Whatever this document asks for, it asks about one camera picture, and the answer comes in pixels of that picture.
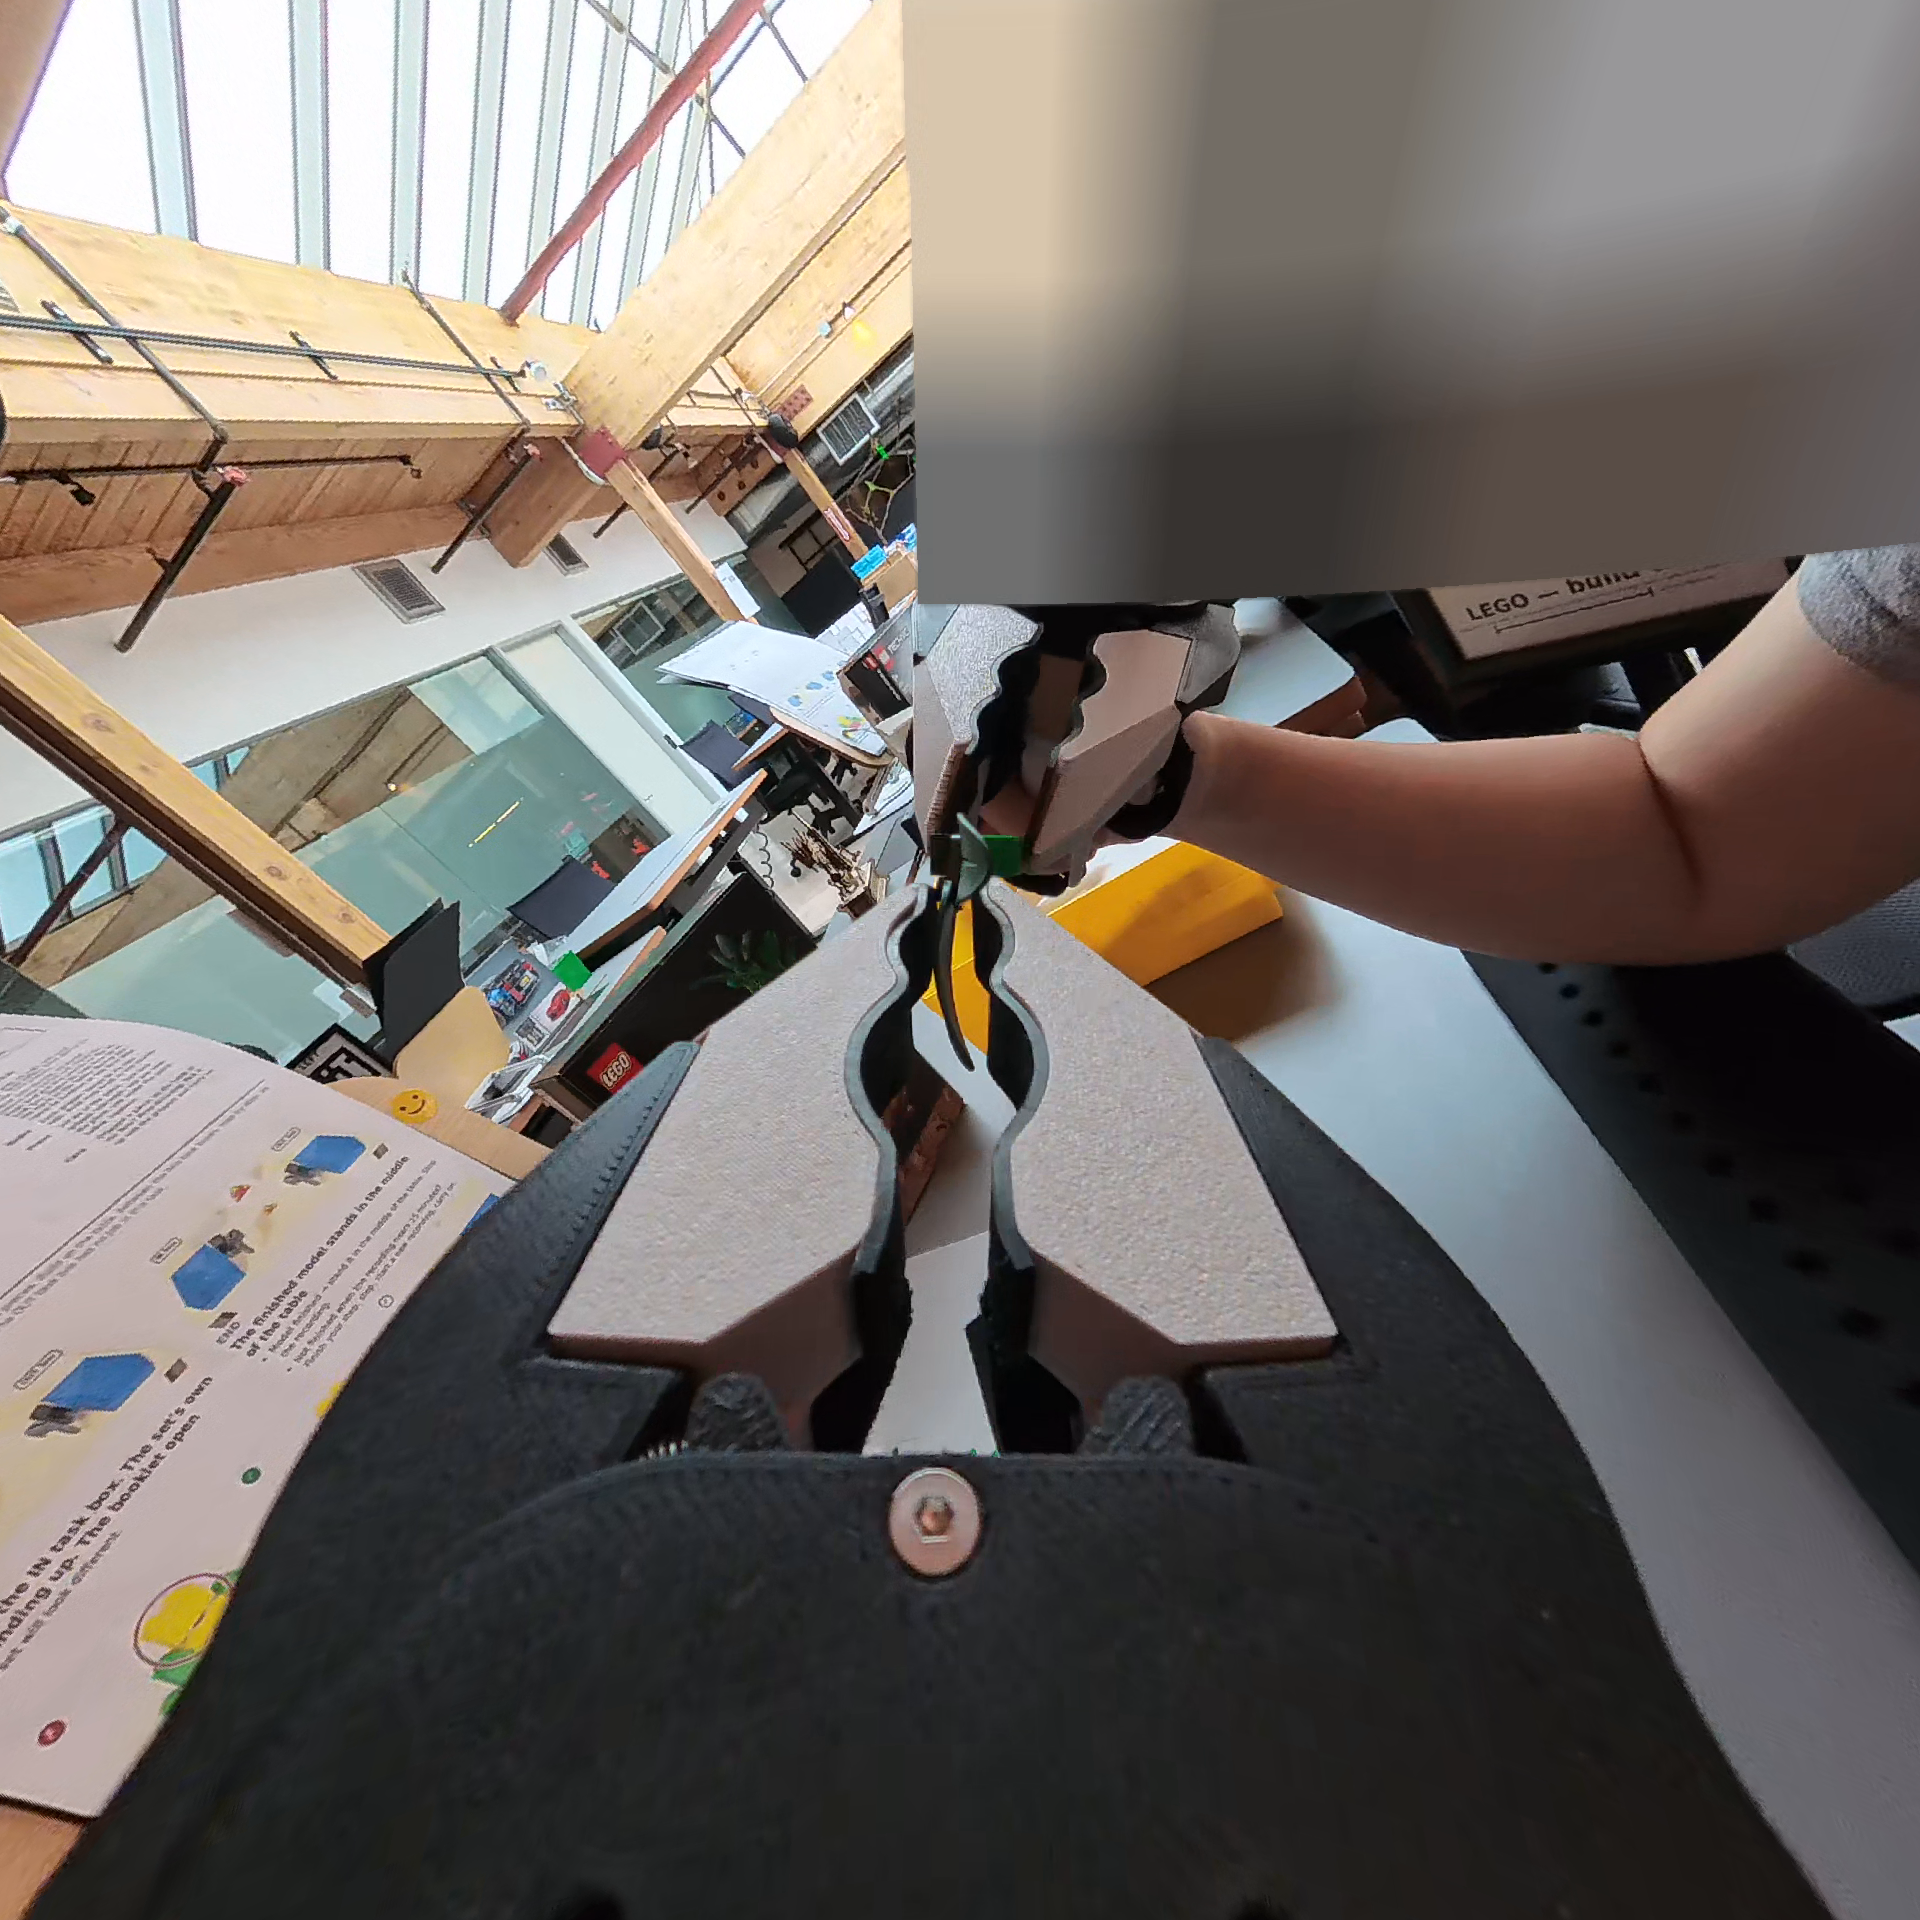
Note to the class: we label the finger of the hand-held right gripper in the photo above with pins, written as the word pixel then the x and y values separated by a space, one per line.
pixel 951 675
pixel 1117 735

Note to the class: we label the laminated instruction sheet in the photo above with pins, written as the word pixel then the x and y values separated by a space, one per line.
pixel 182 1352

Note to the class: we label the yellow plastic bin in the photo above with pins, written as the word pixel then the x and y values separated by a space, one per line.
pixel 1171 917

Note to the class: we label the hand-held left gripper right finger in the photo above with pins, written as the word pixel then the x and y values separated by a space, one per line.
pixel 1156 1187

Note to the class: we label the black toy set box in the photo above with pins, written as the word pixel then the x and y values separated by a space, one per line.
pixel 704 960

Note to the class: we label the black framed marker sign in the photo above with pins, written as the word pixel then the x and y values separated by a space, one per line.
pixel 1575 617

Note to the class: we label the printed toy car box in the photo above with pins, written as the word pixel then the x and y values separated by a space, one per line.
pixel 525 1005

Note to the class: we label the black perforated panel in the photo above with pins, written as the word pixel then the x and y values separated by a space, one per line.
pixel 1725 1170

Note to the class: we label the plywood panel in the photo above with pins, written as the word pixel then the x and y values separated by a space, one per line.
pixel 450 1037

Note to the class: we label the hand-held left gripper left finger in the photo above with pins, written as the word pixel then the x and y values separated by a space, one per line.
pixel 735 1187

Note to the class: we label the person's right forearm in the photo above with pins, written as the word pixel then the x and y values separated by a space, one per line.
pixel 1575 841

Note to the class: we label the brown toy tree model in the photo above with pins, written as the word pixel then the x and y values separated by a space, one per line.
pixel 831 871

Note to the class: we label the green toy leaf assembly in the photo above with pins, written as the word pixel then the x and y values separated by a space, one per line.
pixel 990 856

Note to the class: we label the person's right hand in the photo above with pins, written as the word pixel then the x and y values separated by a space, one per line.
pixel 1237 794

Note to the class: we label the small green bin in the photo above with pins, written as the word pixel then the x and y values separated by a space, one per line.
pixel 569 970

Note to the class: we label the tilted instruction board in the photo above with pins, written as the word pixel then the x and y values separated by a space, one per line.
pixel 750 668

